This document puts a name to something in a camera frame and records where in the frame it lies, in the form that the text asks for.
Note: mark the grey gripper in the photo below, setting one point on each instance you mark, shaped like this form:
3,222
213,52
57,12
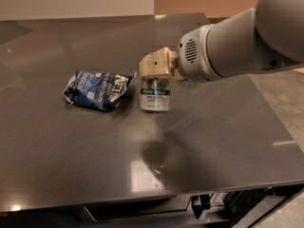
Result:
192,58

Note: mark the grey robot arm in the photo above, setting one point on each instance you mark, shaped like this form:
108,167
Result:
268,38

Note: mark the black equipment under table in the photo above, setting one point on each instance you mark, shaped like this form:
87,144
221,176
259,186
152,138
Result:
236,209

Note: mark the white green 7up can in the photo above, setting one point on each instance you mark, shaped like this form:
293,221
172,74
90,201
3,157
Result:
155,94

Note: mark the blue chip bag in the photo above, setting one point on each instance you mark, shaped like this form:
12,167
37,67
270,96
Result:
98,91

